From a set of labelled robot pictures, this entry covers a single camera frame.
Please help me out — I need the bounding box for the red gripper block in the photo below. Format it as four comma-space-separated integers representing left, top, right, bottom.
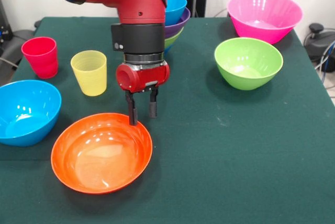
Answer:
115, 60, 171, 127

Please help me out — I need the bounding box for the yellow plastic cup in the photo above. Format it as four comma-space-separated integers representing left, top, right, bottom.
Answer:
70, 50, 107, 97

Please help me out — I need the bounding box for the orange plastic bowl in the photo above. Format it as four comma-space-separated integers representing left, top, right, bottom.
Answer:
50, 113, 153, 195

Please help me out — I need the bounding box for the green plastic bowl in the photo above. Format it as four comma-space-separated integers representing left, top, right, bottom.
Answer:
214, 37, 284, 91
164, 28, 184, 49

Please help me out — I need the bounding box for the purple plastic bowl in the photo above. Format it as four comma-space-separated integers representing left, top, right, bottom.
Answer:
164, 7, 191, 39

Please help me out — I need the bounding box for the light blue plastic bowl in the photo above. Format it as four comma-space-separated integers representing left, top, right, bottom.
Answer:
164, 0, 188, 27
0, 80, 62, 147

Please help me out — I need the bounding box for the red plastic cup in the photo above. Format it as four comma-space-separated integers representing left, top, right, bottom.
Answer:
21, 37, 59, 80

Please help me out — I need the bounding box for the large magenta plastic bowl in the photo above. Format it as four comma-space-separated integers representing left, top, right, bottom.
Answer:
227, 0, 304, 45

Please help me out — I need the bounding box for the dark green tablecloth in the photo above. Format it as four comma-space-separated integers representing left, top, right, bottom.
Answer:
0, 16, 335, 224

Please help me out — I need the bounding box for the black equipment case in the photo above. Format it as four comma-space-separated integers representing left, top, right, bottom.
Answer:
0, 0, 14, 49

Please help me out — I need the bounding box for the tangle of floor cables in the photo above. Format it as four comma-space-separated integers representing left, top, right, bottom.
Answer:
314, 39, 335, 99

